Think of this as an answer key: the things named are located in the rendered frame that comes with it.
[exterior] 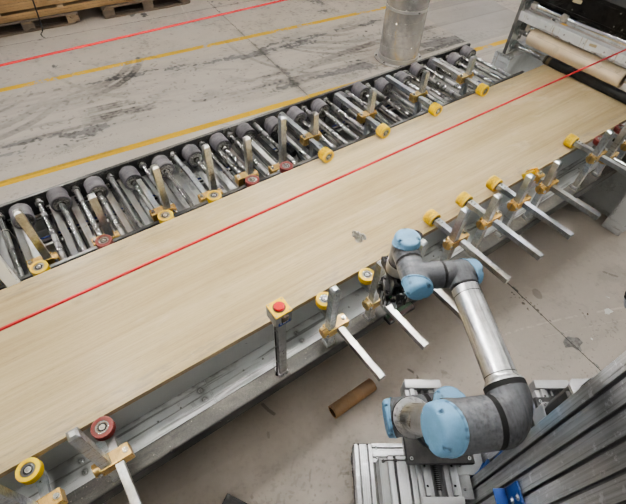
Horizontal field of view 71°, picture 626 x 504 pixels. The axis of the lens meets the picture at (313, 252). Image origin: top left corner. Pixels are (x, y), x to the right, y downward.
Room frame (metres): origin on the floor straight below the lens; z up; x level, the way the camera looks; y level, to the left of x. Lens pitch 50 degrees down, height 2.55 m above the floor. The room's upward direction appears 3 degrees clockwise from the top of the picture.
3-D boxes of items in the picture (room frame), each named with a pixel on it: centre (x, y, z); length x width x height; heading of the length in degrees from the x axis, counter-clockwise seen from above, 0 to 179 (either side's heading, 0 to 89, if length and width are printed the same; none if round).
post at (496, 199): (1.64, -0.89, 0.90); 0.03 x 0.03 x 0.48; 38
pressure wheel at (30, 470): (0.36, 0.92, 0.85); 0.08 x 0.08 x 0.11
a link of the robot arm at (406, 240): (0.83, -0.26, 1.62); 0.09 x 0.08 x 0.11; 10
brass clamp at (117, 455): (0.43, 0.68, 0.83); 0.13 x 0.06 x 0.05; 128
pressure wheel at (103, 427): (0.52, 0.73, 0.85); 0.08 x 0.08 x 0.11
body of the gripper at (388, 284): (0.82, -0.26, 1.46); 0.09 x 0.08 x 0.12; 3
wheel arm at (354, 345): (0.97, -0.19, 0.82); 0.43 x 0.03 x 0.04; 38
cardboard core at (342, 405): (1.03, -0.28, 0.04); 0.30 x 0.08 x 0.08; 128
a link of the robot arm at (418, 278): (0.73, -0.29, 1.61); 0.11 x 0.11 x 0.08; 10
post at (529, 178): (1.79, -1.08, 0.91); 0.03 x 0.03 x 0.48; 38
